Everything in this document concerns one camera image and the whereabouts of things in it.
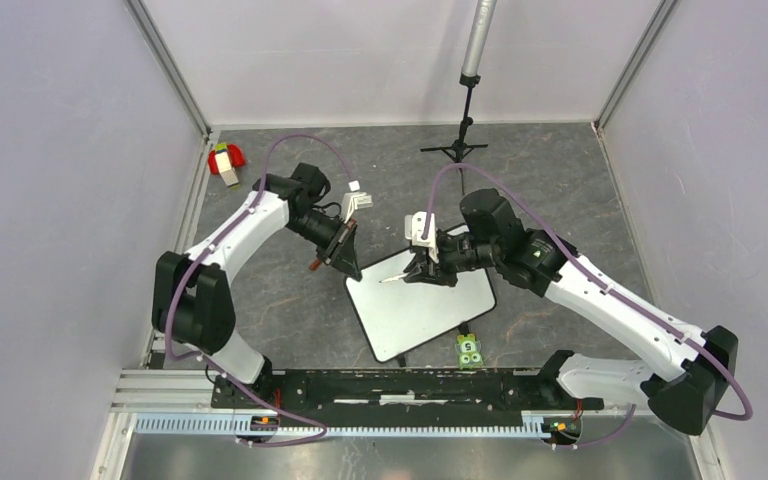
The red multicolour toy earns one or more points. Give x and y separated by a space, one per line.
225 161

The white marker red cap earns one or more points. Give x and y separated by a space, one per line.
395 278

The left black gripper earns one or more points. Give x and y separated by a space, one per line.
346 258

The white whiteboard black frame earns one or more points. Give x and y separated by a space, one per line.
397 317

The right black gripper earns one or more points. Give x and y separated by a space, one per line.
430 271

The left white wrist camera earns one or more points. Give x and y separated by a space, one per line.
353 200

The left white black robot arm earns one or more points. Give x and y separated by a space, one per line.
192 301

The black tripod stand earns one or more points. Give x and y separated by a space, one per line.
459 149

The green toy block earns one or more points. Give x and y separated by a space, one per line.
469 353

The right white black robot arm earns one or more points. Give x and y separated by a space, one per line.
681 372

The grey cylinder on stand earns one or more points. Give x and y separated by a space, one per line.
479 32

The aluminium frame rail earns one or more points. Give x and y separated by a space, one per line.
190 402

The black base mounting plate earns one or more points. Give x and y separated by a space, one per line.
425 397

